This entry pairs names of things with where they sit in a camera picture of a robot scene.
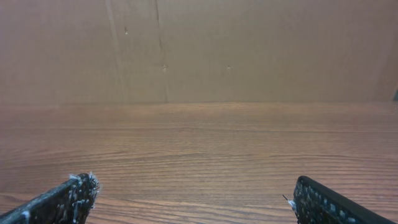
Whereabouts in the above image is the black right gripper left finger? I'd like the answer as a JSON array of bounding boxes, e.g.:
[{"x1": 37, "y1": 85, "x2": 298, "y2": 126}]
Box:
[{"x1": 1, "y1": 173, "x2": 100, "y2": 224}]

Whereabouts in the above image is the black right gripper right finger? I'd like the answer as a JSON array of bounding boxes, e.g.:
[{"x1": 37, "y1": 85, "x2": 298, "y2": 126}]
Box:
[{"x1": 287, "y1": 175, "x2": 395, "y2": 224}]

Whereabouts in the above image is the cardboard back panel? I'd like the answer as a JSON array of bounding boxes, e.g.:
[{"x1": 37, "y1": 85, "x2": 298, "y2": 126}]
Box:
[{"x1": 1, "y1": 0, "x2": 397, "y2": 105}]

